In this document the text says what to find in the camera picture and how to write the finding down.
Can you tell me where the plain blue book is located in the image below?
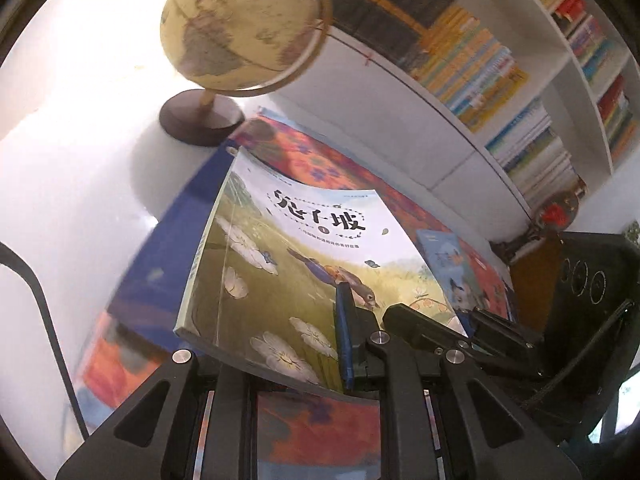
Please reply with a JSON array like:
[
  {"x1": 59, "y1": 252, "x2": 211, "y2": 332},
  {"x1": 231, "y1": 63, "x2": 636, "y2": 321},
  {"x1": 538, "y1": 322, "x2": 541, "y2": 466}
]
[{"x1": 107, "y1": 145, "x2": 241, "y2": 361}]

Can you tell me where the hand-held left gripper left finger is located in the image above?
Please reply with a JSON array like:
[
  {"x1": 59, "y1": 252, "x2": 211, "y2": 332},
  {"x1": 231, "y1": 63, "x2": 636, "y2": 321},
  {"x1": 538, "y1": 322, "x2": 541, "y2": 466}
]
[{"x1": 55, "y1": 349, "x2": 257, "y2": 480}]

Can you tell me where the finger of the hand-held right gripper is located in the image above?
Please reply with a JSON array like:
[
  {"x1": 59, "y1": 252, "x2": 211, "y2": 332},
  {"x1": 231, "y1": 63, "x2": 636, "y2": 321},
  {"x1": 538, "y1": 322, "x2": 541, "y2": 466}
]
[
  {"x1": 467, "y1": 309, "x2": 546, "y2": 378},
  {"x1": 382, "y1": 304, "x2": 481, "y2": 361}
]

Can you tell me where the round floral fan on stand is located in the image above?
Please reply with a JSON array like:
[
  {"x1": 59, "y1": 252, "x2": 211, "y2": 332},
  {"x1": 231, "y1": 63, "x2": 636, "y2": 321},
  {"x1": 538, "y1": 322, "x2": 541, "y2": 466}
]
[{"x1": 489, "y1": 179, "x2": 588, "y2": 263}]

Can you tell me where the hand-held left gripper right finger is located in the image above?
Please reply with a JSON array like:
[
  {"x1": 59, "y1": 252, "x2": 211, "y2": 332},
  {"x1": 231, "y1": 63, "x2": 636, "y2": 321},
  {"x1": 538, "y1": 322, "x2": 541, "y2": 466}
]
[{"x1": 335, "y1": 282, "x2": 583, "y2": 480}]

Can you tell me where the brown wooden cabinet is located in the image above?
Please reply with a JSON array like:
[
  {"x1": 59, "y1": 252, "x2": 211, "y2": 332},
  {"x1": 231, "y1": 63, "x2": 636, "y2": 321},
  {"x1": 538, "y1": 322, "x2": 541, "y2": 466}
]
[{"x1": 509, "y1": 237, "x2": 566, "y2": 333}]

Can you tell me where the black cable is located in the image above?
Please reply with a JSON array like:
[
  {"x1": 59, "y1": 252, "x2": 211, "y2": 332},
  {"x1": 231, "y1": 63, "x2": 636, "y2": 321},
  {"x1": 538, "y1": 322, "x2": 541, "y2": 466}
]
[
  {"x1": 520, "y1": 300, "x2": 631, "y2": 411},
  {"x1": 0, "y1": 241, "x2": 92, "y2": 441}
]

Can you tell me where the row of yellow spines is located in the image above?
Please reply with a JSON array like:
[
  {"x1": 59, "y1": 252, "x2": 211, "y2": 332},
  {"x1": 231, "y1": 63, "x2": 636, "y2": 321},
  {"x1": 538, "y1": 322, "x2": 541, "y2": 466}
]
[{"x1": 412, "y1": 2, "x2": 531, "y2": 135}]

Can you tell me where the orange floral quilted mat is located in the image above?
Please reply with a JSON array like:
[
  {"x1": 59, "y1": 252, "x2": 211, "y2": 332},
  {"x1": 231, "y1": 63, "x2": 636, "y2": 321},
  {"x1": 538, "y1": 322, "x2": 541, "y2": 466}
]
[{"x1": 75, "y1": 107, "x2": 518, "y2": 480}]

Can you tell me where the orange-red poet book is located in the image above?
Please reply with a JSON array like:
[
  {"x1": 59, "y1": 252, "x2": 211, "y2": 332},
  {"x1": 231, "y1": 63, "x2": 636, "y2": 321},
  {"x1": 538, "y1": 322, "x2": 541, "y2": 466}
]
[{"x1": 452, "y1": 240, "x2": 517, "y2": 323}]

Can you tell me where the row of black hardbacks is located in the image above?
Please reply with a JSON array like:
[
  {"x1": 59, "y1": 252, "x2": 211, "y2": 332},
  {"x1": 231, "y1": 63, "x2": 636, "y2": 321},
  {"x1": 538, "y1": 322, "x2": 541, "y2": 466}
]
[{"x1": 327, "y1": 0, "x2": 462, "y2": 68}]

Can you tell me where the white book with running rabbit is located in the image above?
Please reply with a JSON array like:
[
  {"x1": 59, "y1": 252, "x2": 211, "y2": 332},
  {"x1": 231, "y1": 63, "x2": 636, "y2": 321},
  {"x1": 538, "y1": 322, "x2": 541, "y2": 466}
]
[{"x1": 172, "y1": 147, "x2": 468, "y2": 401}]

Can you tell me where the light blue poetry book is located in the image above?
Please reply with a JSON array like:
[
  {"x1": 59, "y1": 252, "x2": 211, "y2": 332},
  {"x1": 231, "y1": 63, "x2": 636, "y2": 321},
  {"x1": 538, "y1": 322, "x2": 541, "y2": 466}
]
[{"x1": 415, "y1": 229, "x2": 483, "y2": 313}]

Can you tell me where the white bookshelf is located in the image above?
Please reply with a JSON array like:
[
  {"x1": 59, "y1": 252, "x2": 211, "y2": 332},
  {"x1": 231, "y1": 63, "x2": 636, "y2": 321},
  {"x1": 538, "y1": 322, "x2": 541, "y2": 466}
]
[{"x1": 270, "y1": 0, "x2": 640, "y2": 241}]

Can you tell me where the row of colourful thin volumes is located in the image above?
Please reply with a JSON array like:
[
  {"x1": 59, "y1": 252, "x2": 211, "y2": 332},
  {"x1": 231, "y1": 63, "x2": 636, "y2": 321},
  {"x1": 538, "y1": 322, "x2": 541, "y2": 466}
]
[{"x1": 500, "y1": 0, "x2": 640, "y2": 163}]

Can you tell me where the beige desk globe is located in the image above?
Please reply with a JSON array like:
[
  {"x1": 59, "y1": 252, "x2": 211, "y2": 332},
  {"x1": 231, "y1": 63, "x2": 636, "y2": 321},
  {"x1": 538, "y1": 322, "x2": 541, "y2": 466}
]
[{"x1": 159, "y1": 0, "x2": 335, "y2": 147}]

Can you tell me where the row of white spines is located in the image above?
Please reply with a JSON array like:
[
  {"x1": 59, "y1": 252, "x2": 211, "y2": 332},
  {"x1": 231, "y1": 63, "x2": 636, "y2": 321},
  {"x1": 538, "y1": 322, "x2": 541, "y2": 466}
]
[{"x1": 484, "y1": 96, "x2": 587, "y2": 202}]

